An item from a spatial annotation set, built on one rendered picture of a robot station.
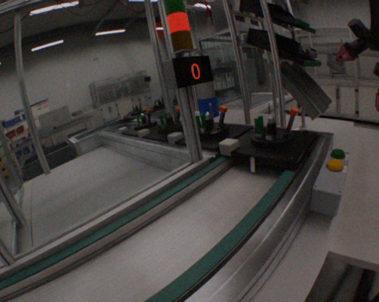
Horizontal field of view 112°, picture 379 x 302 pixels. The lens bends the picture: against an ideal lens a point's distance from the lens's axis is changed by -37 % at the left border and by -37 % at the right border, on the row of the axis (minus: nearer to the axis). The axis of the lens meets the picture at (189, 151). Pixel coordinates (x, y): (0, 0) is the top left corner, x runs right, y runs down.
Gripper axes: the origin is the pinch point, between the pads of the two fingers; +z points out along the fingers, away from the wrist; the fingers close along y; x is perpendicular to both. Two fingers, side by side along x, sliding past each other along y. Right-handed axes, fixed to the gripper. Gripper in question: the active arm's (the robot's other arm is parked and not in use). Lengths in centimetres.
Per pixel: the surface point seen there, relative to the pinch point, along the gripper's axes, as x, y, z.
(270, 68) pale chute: -7.9, 23.0, 22.4
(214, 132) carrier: 7, 51, 37
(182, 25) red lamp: -15, 66, 9
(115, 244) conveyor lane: 25, 94, 23
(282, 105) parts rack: 7.7, 25.7, 24.8
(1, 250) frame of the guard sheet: 18, 120, 19
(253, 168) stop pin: 22, 56, 21
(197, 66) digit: -6, 63, 15
